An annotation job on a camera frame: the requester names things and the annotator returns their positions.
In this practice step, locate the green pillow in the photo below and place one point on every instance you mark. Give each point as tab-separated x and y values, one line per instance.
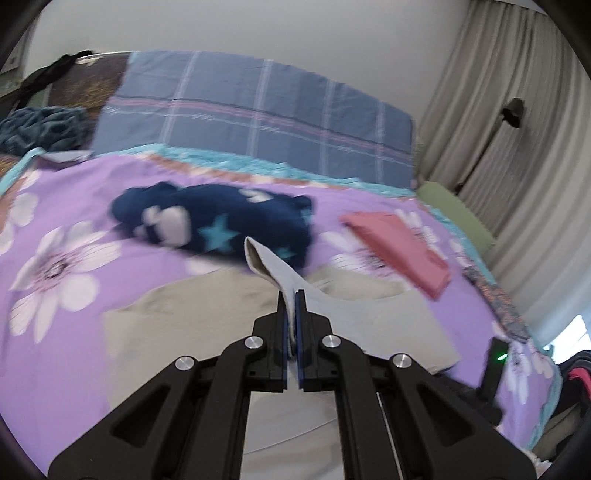
452	207

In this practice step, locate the beige curtain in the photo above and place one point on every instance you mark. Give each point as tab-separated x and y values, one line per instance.
531	184

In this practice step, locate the pink folded garment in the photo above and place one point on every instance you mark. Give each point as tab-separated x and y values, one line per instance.
397	244

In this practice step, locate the black floor lamp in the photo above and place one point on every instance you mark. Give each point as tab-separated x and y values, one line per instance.
513	113

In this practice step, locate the purple floral bedsheet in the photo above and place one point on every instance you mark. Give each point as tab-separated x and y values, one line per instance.
92	194

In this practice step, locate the window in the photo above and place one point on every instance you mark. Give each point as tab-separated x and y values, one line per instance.
572	337

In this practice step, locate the beige small garment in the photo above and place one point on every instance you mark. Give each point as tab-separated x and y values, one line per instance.
184	314

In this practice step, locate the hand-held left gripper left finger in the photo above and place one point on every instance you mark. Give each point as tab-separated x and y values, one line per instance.
280	332

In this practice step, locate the dark pink clothes pile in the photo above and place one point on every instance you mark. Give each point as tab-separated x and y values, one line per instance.
577	374

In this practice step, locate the black clothing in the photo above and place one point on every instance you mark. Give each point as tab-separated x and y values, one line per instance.
55	69

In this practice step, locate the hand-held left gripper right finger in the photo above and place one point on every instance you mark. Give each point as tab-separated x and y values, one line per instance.
299	332

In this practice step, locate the brown headboard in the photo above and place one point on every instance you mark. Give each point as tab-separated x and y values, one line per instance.
92	87

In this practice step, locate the navy star print garment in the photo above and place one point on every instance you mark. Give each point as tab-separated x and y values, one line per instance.
231	217

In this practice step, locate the teal fuzzy blanket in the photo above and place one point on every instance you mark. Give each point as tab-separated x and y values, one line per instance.
41	129

